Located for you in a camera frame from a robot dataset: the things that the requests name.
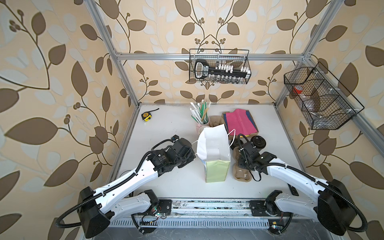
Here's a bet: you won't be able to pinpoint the cardboard tray with napkins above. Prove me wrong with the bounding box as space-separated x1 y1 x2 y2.
222 109 259 137

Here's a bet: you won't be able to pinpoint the pink cup with straws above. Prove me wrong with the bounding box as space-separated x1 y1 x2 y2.
190 100 212 132

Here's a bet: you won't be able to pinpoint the brown pulp cup carrier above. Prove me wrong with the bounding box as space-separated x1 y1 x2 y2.
233 147 252 183

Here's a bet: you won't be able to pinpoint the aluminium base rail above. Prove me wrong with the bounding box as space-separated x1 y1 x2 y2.
107 197 319 229

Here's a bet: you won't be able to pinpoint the black tool in basket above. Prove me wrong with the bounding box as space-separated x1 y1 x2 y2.
194 59 210 79

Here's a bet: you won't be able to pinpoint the back black wire basket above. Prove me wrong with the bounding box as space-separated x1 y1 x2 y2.
189 48 252 85

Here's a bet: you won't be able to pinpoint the side black wire basket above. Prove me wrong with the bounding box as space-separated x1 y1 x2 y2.
284 62 365 130

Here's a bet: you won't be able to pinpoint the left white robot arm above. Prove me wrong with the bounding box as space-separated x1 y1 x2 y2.
55 135 196 239

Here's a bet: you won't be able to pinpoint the stacked pulp carriers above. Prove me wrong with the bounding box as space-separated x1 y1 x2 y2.
209 116 225 128

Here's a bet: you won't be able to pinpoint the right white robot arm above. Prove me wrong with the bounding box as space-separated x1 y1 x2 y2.
237 139 368 236

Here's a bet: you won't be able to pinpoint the yellow black tape measure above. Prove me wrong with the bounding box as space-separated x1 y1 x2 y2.
141 108 159 122

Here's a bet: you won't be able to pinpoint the black coffee cup lids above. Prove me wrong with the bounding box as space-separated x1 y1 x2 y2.
230 139 239 149

